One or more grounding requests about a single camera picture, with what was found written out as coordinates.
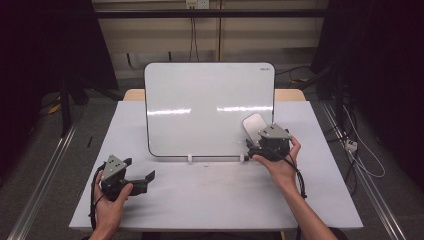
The person's right hand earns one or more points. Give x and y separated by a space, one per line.
283 173

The white whiteboard foot clip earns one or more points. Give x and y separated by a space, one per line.
190 158
243 158

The aluminium floor rail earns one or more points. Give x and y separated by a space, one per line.
370 186
43 180

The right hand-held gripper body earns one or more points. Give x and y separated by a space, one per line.
275 133

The small black stick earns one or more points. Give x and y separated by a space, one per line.
89 142

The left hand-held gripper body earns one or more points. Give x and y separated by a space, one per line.
114 170

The black metal stand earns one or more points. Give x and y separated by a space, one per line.
65 106

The white whiteboard eraser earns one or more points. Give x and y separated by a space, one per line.
252 125

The white magnetic whiteboard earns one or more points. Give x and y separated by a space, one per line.
200 100

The yellow floor tape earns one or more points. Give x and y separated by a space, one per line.
55 107

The black curtain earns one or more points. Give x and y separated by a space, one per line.
43 50
383 66

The white wall outlet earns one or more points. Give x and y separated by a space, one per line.
197 4

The person's left hand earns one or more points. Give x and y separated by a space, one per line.
108 211

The white power strip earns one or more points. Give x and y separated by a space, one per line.
351 145

